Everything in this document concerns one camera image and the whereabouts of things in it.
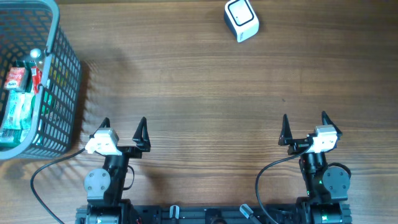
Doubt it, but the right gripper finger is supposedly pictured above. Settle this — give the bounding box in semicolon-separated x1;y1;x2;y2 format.
322;111;343;136
278;114;293;146

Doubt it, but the red slim stick packet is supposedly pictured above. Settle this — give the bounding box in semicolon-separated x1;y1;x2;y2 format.
31;66;42;95

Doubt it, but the yellow liquid bottle grey cap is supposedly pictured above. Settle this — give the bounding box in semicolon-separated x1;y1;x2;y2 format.
25;48;45;72

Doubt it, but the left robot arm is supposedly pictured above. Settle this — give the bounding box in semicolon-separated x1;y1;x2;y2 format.
75;117;151;224

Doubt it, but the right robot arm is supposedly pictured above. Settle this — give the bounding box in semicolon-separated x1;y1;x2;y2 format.
278;112;353;224

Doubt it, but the white barcode scanner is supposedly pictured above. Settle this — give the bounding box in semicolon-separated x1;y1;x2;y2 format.
224;0;259;43

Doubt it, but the green white snack pack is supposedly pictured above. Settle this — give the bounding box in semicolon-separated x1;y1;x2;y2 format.
21;93;35;129
4;91;25;129

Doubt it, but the dark green box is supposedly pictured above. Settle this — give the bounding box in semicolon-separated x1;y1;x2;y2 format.
1;128;30;147

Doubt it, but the red juice carton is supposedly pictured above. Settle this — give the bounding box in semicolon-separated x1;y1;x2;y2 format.
4;67;29;92

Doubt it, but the grey plastic mesh basket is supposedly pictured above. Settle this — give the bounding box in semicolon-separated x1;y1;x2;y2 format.
1;1;82;160

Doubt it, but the left black camera cable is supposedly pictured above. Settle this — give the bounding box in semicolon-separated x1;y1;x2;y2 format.
30;147;86;224

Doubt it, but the black camera cable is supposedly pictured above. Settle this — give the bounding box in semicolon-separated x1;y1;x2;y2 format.
255;143;313;224
30;147;86;224

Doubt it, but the right black camera cable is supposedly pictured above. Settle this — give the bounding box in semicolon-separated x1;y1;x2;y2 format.
255;143;313;224

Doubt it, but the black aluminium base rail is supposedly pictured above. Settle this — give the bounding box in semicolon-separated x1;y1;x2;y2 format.
75;203;353;224

